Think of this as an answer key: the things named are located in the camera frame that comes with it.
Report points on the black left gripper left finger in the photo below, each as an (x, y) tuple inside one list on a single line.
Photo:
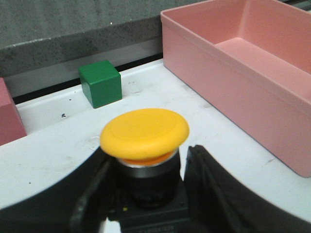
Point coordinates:
[(79, 203)]

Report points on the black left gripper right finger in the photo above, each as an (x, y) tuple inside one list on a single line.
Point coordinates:
[(219, 203)]

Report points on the yellow mushroom push button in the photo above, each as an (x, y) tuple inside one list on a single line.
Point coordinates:
[(150, 195)]

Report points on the pink cube block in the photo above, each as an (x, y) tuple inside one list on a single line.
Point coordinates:
[(11, 126)]

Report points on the green cube block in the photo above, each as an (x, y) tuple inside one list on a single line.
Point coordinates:
[(101, 83)]

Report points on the pink plastic bin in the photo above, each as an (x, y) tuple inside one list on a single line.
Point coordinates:
[(251, 59)]

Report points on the dark grey counter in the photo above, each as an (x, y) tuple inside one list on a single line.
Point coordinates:
[(40, 33)]

